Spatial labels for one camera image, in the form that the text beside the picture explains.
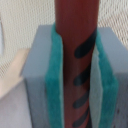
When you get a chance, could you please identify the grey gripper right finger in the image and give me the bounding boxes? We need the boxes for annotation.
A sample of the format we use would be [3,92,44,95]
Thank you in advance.
[89,27,128,128]

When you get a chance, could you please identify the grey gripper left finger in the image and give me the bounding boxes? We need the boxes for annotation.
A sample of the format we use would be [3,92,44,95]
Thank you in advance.
[22,25,64,128]

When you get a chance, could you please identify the brown sausage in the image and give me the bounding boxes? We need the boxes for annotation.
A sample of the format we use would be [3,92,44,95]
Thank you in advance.
[55,0,99,128]

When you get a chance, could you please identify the round beige plate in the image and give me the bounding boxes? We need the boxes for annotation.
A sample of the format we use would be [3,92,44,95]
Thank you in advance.
[0,49,32,128]

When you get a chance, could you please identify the beige woven placemat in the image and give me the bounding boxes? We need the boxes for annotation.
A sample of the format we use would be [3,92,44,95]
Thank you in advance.
[0,0,128,78]

